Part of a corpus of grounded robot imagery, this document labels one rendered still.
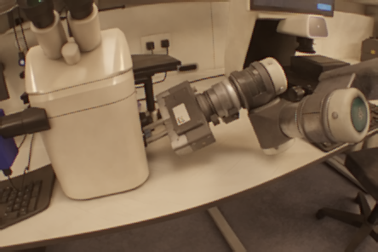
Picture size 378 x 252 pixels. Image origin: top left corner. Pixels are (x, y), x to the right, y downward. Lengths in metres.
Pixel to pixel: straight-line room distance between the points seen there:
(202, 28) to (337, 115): 1.01
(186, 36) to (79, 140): 0.92
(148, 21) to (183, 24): 0.18
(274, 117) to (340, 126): 0.16
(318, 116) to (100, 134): 0.34
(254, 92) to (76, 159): 0.35
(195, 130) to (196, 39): 0.84
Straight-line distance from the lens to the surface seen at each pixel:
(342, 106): 0.34
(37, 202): 0.53
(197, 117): 0.46
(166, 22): 1.19
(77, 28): 0.36
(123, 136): 0.41
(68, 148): 0.42
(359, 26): 2.29
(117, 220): 0.43
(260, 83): 0.48
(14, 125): 0.42
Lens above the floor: 1.06
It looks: 27 degrees down
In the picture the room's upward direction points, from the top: 4 degrees counter-clockwise
